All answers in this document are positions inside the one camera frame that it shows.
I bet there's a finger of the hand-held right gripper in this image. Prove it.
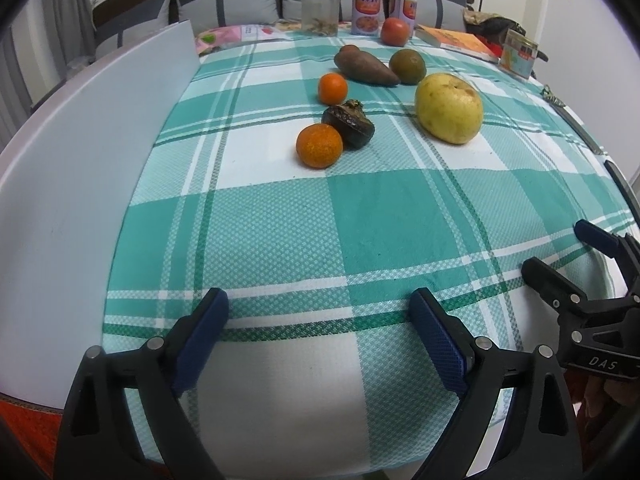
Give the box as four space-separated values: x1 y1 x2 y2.
521 256 597 317
574 219 640 301

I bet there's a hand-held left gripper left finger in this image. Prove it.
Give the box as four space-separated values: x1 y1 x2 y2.
54 287 230 480

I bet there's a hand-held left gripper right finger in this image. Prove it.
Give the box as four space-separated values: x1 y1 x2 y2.
407 287 583 480

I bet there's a large speckled mandarin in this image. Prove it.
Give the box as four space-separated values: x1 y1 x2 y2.
296 123 344 169

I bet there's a green checkered tablecloth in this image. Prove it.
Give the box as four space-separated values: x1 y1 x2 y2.
102 34 637 467

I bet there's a key bunch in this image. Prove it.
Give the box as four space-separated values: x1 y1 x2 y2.
541 85 568 109

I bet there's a small printed box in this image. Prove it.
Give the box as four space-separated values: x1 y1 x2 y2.
499 29 541 81

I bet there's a red cloth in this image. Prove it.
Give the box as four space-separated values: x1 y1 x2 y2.
0 394 66 480

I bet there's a dark brown mangosteen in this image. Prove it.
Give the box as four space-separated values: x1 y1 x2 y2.
321 99 376 150

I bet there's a dark bag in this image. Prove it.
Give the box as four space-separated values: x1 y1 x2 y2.
462 7 551 63

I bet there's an orange cover book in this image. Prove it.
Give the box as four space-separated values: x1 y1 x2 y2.
415 24 502 64

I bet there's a green citrus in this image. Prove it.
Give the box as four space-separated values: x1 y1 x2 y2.
389 48 427 85

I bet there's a small mandarin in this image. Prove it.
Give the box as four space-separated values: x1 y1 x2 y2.
318 73 349 103

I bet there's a brown sweet potato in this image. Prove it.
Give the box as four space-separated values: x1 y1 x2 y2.
334 44 401 87

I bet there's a red tomato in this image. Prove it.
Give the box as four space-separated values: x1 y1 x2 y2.
380 17 412 47

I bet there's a pink printed paper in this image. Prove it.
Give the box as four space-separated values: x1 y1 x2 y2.
195 23 297 56

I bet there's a printed food can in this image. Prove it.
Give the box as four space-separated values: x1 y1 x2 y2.
389 0 419 37
350 0 383 36

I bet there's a grey curtain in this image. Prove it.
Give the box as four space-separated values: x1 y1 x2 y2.
0 0 96 128

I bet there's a grey sofa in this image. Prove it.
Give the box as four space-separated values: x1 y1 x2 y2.
92 0 476 61

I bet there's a clear plastic jar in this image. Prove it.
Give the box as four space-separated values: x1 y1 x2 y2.
301 0 341 37

